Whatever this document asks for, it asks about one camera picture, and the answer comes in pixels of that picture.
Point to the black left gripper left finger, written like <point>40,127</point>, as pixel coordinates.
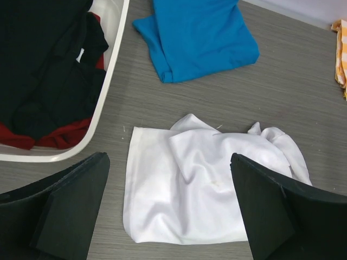
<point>54,218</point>

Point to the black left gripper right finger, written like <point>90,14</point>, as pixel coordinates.
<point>285,218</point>

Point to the white t shirt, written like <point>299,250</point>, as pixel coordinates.
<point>179,187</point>

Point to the red t shirt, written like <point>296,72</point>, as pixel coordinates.
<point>54,135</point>

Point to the black t shirt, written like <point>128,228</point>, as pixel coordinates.
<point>30,31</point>

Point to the yellow checkered cloth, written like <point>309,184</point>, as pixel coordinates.
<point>339,27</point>

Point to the blue folded t shirt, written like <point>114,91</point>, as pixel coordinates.
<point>191,39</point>

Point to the white plastic bin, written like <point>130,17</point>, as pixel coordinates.
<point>113,16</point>

